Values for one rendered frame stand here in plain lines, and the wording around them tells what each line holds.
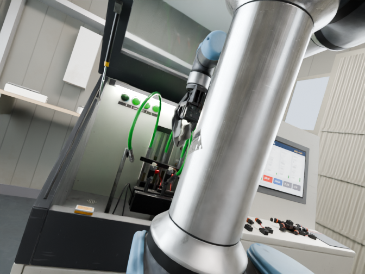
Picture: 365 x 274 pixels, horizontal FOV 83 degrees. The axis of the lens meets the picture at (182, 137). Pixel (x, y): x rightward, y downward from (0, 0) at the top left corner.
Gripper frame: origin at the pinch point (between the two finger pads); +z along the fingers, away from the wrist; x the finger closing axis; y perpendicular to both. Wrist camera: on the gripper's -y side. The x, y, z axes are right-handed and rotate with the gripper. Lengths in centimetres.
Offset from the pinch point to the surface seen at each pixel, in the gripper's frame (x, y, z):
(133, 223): -7.4, 5.0, 28.3
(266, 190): 64, -20, 11
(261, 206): 62, -18, 19
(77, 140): -32.4, -14.2, 10.2
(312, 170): 99, -25, -8
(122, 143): -14, -49, 10
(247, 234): 36.7, 4.9, 25.7
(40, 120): -104, -228, 27
